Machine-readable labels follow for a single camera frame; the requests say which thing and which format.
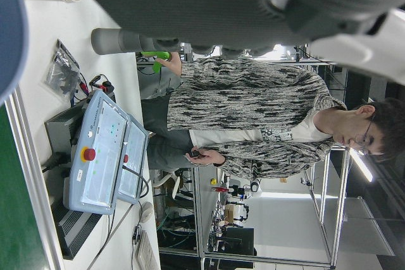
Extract white computer keyboard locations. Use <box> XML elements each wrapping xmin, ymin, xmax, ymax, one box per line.
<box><xmin>134</xmin><ymin>230</ymin><xmax>160</xmax><ymax>270</ymax></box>

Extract large grey-blue teach pendant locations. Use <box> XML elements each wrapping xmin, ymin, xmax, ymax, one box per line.
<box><xmin>63</xmin><ymin>89</ymin><xmax>132</xmax><ymax>216</ymax></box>

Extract green conveyor belt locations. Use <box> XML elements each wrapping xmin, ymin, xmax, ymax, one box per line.
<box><xmin>0</xmin><ymin>102</ymin><xmax>47</xmax><ymax>270</ymax></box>

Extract white computer mouse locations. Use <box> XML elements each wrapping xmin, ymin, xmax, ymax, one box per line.
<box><xmin>140</xmin><ymin>201</ymin><xmax>155</xmax><ymax>223</ymax></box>

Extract aluminium frame structure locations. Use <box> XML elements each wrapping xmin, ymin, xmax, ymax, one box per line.
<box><xmin>191</xmin><ymin>146</ymin><xmax>352</xmax><ymax>269</ymax></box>

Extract crumpled silver foil wrapper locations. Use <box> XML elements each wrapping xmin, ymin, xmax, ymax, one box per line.
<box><xmin>43</xmin><ymin>38</ymin><xmax>80</xmax><ymax>97</ymax></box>

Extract person in patterned cardigan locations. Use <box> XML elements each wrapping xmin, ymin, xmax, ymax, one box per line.
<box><xmin>139</xmin><ymin>50</ymin><xmax>405</xmax><ymax>182</ymax></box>

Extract ceiling light strip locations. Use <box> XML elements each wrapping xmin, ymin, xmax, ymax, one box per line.
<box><xmin>347</xmin><ymin>148</ymin><xmax>374</xmax><ymax>183</ymax></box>

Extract dark grey metal box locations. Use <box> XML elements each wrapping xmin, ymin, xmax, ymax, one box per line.
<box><xmin>44</xmin><ymin>105</ymin><xmax>87</xmax><ymax>173</ymax></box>

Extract coiled thin black cable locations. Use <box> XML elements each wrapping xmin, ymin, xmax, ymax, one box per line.
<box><xmin>132</xmin><ymin>224</ymin><xmax>142</xmax><ymax>246</ymax></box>

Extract red and black clip leads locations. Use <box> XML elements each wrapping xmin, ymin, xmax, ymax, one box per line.
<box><xmin>72</xmin><ymin>73</ymin><xmax>115</xmax><ymax>102</ymax></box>

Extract aluminium conveyor side rail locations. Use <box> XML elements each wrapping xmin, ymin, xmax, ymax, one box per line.
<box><xmin>3</xmin><ymin>85</ymin><xmax>66</xmax><ymax>270</ymax></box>

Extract small grey-blue teach pendant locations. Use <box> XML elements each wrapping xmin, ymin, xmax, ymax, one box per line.
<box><xmin>116</xmin><ymin>114</ymin><xmax>150</xmax><ymax>205</ymax></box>

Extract green handle tool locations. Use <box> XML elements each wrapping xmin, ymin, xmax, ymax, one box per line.
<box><xmin>140</xmin><ymin>50</ymin><xmax>173</xmax><ymax>75</ymax></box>

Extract dark grey white left robot hand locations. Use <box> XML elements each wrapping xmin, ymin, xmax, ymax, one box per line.
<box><xmin>68</xmin><ymin>0</ymin><xmax>405</xmax><ymax>86</ymax></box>

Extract black ribbed electronics box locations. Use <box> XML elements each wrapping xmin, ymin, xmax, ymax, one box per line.
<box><xmin>50</xmin><ymin>200</ymin><xmax>104</xmax><ymax>261</ymax></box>

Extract round blue container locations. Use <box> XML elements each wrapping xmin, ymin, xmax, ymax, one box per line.
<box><xmin>0</xmin><ymin>0</ymin><xmax>27</xmax><ymax>105</ymax></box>

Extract black pendant cable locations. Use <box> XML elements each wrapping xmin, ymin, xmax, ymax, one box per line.
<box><xmin>122</xmin><ymin>164</ymin><xmax>152</xmax><ymax>200</ymax></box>

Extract black background monitor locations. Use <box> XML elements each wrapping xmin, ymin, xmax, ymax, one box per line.
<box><xmin>221</xmin><ymin>227</ymin><xmax>255</xmax><ymax>255</ymax></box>

